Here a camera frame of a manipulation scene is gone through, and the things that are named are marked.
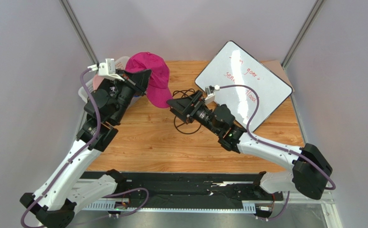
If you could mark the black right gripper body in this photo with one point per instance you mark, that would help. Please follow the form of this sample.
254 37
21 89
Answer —
192 107

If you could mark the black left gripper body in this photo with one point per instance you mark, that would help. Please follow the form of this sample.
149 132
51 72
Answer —
122 94

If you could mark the magenta baseball cap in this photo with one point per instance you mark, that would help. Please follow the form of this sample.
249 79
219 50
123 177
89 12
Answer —
158 92

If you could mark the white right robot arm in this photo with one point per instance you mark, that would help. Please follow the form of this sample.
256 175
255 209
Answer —
306 169

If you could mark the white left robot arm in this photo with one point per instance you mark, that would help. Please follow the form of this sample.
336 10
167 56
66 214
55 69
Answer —
56 202

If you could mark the light pink cap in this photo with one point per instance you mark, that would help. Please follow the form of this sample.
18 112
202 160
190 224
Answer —
97 80

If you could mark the white plastic basket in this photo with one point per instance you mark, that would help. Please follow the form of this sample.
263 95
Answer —
119 64

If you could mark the white dry-erase board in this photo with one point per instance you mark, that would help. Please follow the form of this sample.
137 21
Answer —
253 91

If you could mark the black wire hat stand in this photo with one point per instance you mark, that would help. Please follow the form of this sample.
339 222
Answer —
178 123

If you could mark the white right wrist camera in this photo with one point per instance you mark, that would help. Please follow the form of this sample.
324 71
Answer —
211 93

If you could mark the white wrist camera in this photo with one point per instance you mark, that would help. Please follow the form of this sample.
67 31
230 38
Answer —
211 93
108 68

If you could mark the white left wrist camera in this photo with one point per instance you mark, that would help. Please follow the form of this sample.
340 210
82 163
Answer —
108 68

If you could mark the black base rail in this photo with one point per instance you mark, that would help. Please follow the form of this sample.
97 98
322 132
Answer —
185 192

